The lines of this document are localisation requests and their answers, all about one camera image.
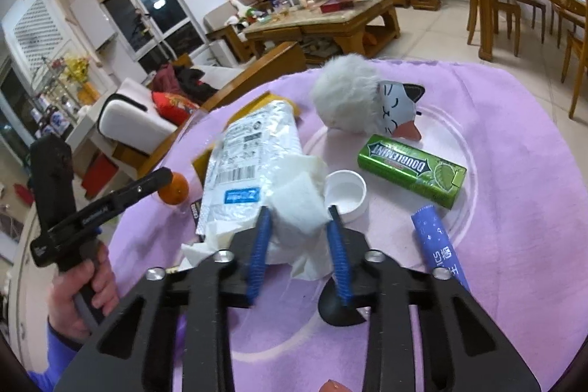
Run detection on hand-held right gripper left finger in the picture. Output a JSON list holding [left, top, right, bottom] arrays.
[[54, 206, 276, 392]]

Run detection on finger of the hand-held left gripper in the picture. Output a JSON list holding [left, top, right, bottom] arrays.
[[110, 168, 175, 213]]

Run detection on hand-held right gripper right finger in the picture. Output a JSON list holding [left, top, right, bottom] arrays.
[[327, 206, 542, 392]]

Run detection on white tissue pack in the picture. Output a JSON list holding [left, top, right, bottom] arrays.
[[180, 153, 334, 281]]

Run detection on person's left forearm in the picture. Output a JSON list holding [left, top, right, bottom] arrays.
[[28, 324, 82, 392]]

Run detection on person's left hand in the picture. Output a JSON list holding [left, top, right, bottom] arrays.
[[47, 242, 119, 340]]

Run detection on orange tangerine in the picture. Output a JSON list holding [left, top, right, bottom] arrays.
[[158, 172, 190, 205]]

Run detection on red floor box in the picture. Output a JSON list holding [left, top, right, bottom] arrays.
[[82, 153, 119, 200]]

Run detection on black round lid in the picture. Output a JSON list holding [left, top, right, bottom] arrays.
[[318, 277, 368, 327]]

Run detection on wooden sofa white cushions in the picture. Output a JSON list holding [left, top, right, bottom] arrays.
[[98, 40, 308, 172]]

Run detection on white bottle cap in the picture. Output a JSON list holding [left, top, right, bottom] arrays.
[[324, 170, 368, 223]]

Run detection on red embroidered cushion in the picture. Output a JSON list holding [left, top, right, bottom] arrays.
[[151, 91, 200, 126]]

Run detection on white plastic mailer bag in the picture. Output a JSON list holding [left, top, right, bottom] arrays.
[[195, 100, 304, 237]]

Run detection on blue stick packet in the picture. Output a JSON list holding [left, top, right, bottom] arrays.
[[410, 204, 470, 289]]

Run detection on dark clothes pile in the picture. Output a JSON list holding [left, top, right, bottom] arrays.
[[151, 64, 216, 103]]

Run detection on green gum box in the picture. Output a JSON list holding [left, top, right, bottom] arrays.
[[357, 134, 468, 210]]

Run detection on yellow artificial flowers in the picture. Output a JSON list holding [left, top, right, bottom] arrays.
[[64, 57, 99, 103]]

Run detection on white lattice panel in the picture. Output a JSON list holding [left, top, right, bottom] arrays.
[[2, 0, 74, 71]]

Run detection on grey fluffy cat toy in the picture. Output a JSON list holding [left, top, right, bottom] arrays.
[[311, 55, 426, 141]]

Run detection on glass balcony door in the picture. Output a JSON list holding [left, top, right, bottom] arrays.
[[92, 0, 207, 73]]

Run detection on wooden armchair white cushion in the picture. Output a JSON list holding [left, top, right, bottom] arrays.
[[203, 1, 251, 63]]

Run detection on purple printed tablecloth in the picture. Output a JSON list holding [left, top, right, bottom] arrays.
[[108, 60, 577, 392]]

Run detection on white stuffed goose toy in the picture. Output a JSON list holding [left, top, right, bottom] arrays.
[[225, 0, 258, 25]]

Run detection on wooden coffee table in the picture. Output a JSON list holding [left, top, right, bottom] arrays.
[[242, 0, 401, 64]]

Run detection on red tissue box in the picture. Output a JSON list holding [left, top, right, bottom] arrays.
[[320, 0, 354, 14]]

